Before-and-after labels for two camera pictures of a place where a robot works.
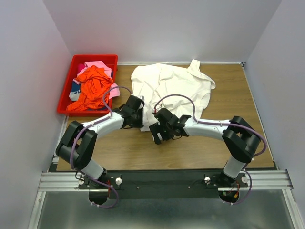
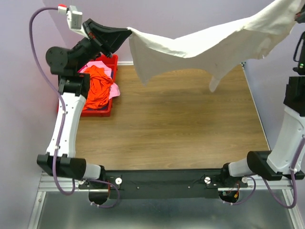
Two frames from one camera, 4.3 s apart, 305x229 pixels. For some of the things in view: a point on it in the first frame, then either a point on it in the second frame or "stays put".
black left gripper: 140,124 to 106,38
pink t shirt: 115,91 stays put
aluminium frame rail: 52,181 stays put
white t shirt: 180,89 to 216,51
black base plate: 163,184 stays put
